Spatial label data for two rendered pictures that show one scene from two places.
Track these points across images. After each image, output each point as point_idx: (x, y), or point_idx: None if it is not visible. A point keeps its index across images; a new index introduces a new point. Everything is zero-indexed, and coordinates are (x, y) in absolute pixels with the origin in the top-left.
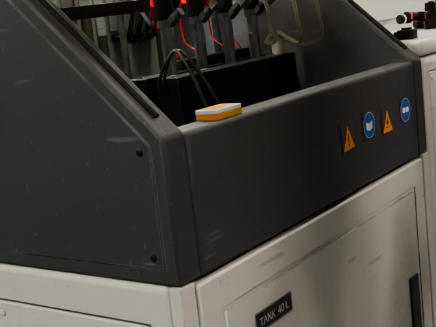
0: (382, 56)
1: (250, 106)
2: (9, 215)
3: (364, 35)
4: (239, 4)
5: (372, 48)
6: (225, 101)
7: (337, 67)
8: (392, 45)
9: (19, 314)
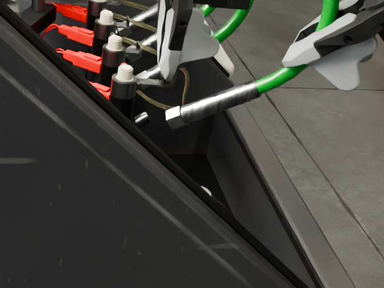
0: (210, 86)
1: (325, 274)
2: None
3: (196, 63)
4: (131, 60)
5: (201, 77)
6: None
7: (158, 91)
8: (222, 76)
9: None
